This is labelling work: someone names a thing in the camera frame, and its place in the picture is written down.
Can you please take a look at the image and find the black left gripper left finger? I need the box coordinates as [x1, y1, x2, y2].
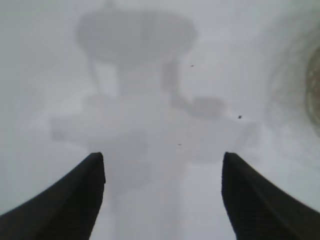
[0, 151, 106, 240]

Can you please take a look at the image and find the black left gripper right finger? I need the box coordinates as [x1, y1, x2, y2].
[221, 151, 320, 240]

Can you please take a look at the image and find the yellow woven plastic basket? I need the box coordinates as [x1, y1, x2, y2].
[303, 39, 320, 138]

